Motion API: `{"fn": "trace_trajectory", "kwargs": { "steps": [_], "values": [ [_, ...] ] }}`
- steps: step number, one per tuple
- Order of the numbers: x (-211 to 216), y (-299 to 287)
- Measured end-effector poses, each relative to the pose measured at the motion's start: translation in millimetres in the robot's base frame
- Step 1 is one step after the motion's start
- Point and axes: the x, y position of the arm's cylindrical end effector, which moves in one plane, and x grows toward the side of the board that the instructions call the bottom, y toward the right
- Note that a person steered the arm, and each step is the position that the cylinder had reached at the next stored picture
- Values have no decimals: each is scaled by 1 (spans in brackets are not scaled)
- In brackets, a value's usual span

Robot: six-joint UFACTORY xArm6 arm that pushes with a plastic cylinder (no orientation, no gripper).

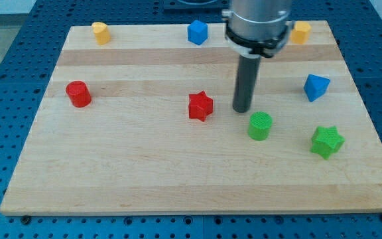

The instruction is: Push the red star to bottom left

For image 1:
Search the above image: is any wooden board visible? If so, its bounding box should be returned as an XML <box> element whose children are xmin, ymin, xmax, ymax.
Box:
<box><xmin>0</xmin><ymin>21</ymin><xmax>382</xmax><ymax>216</ymax></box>

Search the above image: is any red star block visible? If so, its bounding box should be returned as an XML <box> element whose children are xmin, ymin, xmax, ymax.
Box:
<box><xmin>188</xmin><ymin>91</ymin><xmax>214</xmax><ymax>121</ymax></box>

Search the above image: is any yellow half-round block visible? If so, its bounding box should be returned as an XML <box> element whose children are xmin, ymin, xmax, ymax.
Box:
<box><xmin>92</xmin><ymin>22</ymin><xmax>111</xmax><ymax>45</ymax></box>

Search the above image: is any blue cube block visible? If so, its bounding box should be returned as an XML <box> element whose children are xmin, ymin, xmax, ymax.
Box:
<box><xmin>187</xmin><ymin>20</ymin><xmax>208</xmax><ymax>45</ymax></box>

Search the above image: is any red cylinder block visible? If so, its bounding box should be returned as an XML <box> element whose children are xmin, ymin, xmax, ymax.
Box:
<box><xmin>66</xmin><ymin>81</ymin><xmax>92</xmax><ymax>108</ymax></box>

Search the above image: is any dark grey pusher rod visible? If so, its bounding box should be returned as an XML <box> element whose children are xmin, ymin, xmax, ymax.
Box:
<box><xmin>233</xmin><ymin>56</ymin><xmax>261</xmax><ymax>113</ymax></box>

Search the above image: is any blue triangular prism block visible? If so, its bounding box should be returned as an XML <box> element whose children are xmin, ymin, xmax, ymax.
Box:
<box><xmin>304</xmin><ymin>74</ymin><xmax>330</xmax><ymax>102</ymax></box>

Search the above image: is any yellow hexagon block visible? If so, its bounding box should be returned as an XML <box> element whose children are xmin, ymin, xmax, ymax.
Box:
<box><xmin>290</xmin><ymin>21</ymin><xmax>312</xmax><ymax>44</ymax></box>

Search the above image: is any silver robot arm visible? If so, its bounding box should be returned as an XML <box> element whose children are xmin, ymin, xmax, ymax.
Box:
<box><xmin>222</xmin><ymin>0</ymin><xmax>294</xmax><ymax>113</ymax></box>

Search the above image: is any green star block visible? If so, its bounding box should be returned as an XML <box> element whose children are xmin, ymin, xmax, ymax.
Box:
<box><xmin>310</xmin><ymin>126</ymin><xmax>346</xmax><ymax>160</ymax></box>

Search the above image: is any green cylinder block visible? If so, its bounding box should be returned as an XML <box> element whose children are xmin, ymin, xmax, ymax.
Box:
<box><xmin>247</xmin><ymin>112</ymin><xmax>273</xmax><ymax>141</ymax></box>

